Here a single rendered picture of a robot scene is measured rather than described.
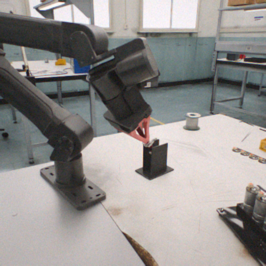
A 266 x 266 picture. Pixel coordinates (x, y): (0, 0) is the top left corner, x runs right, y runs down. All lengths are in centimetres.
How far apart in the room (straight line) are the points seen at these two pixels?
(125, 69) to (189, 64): 570
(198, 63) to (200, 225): 589
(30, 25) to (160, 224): 43
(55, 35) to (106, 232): 35
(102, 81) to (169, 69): 536
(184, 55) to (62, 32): 558
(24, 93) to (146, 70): 25
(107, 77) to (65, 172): 23
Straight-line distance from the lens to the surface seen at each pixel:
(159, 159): 64
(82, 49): 47
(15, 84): 57
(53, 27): 50
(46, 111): 55
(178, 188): 61
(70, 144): 53
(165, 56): 573
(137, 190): 59
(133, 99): 51
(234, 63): 357
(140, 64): 45
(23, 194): 63
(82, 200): 55
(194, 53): 620
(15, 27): 55
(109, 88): 48
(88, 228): 50
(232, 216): 54
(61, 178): 59
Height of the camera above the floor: 108
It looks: 21 degrees down
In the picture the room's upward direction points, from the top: straight up
